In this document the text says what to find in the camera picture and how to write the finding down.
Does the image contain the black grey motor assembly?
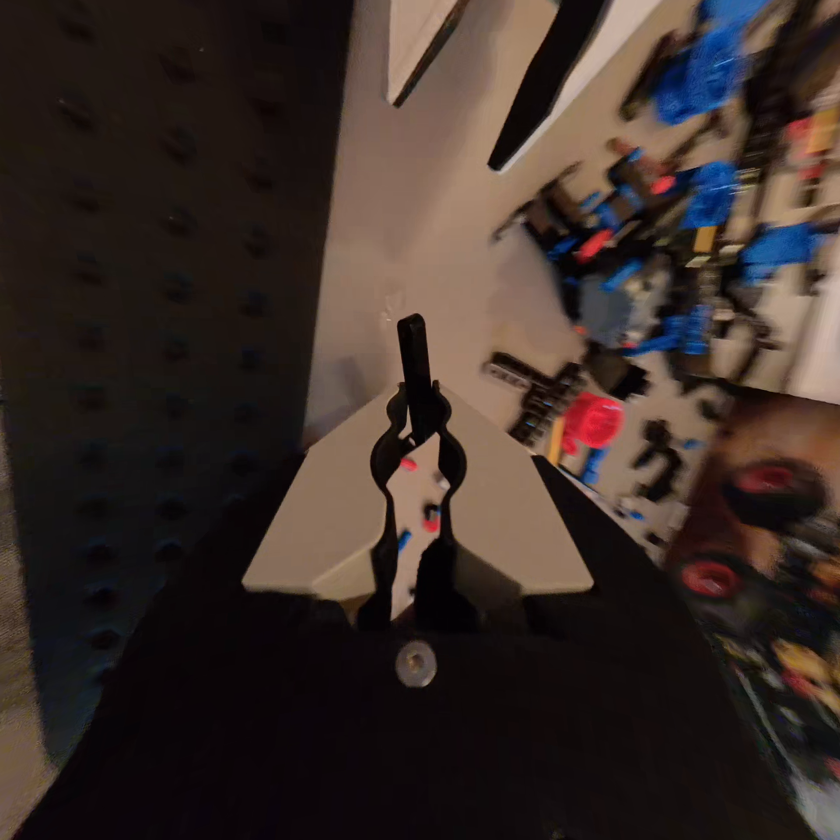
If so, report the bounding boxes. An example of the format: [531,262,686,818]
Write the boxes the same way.
[492,151,691,357]

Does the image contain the scattered red blue pins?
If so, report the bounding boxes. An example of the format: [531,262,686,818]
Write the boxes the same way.
[397,456,454,553]

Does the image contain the blue hinged fender panel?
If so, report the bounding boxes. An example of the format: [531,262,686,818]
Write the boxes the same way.
[738,223,828,284]

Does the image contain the red wheel rim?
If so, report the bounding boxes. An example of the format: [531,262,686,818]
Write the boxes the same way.
[561,392,625,454]

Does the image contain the black dotted mat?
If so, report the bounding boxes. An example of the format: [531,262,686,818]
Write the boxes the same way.
[0,0,357,765]

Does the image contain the black straight beam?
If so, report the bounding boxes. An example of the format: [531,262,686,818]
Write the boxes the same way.
[489,351,585,441]

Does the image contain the toy truck box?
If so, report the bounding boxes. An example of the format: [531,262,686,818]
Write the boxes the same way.
[663,394,840,824]

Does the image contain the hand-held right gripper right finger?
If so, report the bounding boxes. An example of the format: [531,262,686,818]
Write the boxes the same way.
[433,385,595,626]

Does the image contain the black angled connector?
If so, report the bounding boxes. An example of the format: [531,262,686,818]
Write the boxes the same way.
[630,420,687,504]

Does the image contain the grey desk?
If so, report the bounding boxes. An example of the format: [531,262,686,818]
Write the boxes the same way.
[305,0,840,573]

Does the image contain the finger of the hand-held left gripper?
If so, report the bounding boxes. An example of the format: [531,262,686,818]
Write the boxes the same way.
[487,0,658,173]
[387,0,471,110]

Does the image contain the blue angle beam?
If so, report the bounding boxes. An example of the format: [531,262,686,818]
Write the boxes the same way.
[630,308,717,359]

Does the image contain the black bent long beam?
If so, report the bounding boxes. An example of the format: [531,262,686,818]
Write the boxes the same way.
[397,314,439,445]

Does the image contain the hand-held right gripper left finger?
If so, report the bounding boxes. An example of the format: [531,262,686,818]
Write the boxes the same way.
[241,387,411,631]

